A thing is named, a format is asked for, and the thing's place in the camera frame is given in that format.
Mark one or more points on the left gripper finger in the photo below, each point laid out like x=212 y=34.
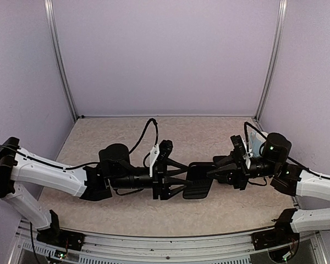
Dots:
x=174 y=186
x=180 y=168

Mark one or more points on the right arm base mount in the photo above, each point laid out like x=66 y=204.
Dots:
x=281 y=233

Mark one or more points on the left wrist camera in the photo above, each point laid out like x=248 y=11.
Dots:
x=159 y=155

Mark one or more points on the aluminium frame post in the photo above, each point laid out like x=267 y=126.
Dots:
x=273 y=59
x=59 y=59

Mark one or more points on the right aluminium frame post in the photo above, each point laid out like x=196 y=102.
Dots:
x=273 y=59

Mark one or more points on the blue cup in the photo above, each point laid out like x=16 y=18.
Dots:
x=255 y=140

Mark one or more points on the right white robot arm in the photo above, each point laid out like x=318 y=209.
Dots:
x=287 y=177

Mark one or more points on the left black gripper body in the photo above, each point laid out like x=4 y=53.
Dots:
x=125 y=182

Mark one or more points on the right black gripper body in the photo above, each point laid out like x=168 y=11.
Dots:
x=243 y=175

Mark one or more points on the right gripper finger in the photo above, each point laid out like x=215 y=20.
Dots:
x=223 y=160
x=222 y=172

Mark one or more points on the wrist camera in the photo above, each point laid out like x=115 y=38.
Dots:
x=241 y=155
x=159 y=155

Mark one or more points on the front aluminium rail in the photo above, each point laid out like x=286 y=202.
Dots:
x=235 y=247

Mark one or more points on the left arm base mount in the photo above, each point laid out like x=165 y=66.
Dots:
x=62 y=238

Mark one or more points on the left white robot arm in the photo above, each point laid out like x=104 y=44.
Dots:
x=94 y=181

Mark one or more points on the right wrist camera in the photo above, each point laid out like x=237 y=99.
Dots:
x=241 y=155

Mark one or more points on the left aluminium frame post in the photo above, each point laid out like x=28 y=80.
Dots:
x=59 y=59

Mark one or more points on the black phone case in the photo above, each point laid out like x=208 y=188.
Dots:
x=201 y=183

